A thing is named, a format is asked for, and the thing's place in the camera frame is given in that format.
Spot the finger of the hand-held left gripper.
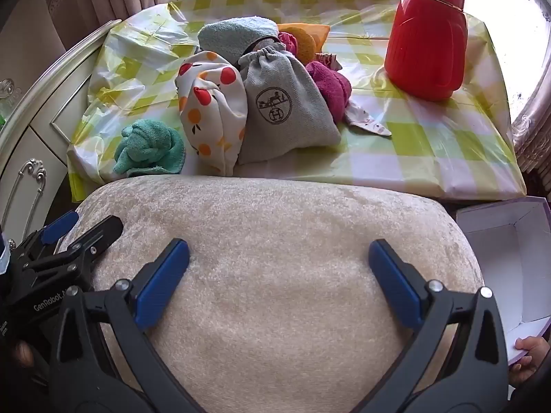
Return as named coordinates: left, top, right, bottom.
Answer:
left=17, top=211, right=81, bottom=259
left=26, top=215, right=123, bottom=276

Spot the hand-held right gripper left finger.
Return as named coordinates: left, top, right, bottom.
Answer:
left=49, top=238, right=194, bottom=413

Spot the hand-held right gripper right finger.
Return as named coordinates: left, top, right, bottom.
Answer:
left=366, top=238, right=511, bottom=413

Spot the white cardboard box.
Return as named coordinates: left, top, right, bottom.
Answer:
left=456, top=195, right=551, bottom=364

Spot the white ornate dresser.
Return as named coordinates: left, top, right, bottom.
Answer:
left=0, top=19, right=123, bottom=246

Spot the teal green rolled towel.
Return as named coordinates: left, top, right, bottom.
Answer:
left=114, top=118, right=187, bottom=177

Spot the green checkered plastic tablecloth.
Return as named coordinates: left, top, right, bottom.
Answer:
left=66, top=0, right=528, bottom=201

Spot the fruit print white cloth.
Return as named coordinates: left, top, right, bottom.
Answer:
left=174, top=51, right=248, bottom=177

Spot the white dotted cloth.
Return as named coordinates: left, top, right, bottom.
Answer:
left=344, top=101, right=392, bottom=137

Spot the mauve patterned pleated curtain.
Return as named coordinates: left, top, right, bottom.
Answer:
left=512, top=95, right=551, bottom=190

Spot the magenta towel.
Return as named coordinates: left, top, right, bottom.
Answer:
left=305, top=61, right=353, bottom=121

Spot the red thermos flask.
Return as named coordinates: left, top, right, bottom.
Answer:
left=384, top=0, right=468, bottom=102

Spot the blue-grey plush animal toy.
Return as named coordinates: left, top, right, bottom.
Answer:
left=198, top=17, right=280, bottom=59

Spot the yellow round sponge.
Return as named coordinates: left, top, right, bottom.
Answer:
left=280, top=27, right=317, bottom=64

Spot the orange mesh bag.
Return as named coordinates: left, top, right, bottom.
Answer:
left=275, top=23, right=331, bottom=65

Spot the grey drawstring pouch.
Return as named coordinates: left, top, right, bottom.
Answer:
left=237, top=47, right=343, bottom=166

